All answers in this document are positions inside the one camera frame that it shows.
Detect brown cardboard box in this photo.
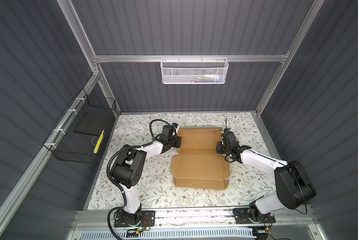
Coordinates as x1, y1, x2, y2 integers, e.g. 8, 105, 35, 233
171, 128, 231, 190

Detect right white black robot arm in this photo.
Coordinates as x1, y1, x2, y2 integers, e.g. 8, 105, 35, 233
216, 128, 317, 223

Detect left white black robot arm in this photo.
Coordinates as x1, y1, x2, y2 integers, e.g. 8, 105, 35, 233
106, 119, 182, 224

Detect floral patterned table mat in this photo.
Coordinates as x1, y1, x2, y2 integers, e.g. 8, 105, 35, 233
85, 112, 279, 210

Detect pens in white basket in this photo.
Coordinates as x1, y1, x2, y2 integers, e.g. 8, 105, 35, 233
186, 74, 225, 84

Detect yellow marker pen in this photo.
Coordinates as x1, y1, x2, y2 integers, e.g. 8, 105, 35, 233
93, 131, 104, 154

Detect black foam pad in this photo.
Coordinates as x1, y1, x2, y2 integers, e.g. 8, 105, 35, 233
74, 113, 107, 137

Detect black corrugated cable conduit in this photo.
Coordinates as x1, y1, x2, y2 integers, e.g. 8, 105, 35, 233
106, 118, 172, 240

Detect white wire mesh basket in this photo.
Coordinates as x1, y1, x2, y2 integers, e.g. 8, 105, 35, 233
160, 57, 229, 85

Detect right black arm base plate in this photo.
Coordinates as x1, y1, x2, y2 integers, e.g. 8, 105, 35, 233
233, 208, 276, 224

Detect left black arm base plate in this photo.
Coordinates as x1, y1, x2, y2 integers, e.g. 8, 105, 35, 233
113, 210, 156, 228

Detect aluminium mounting rail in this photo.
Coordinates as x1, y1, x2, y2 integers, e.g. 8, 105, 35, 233
71, 207, 318, 231

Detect black wire basket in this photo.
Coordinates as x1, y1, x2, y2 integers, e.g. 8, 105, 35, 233
43, 90, 116, 164

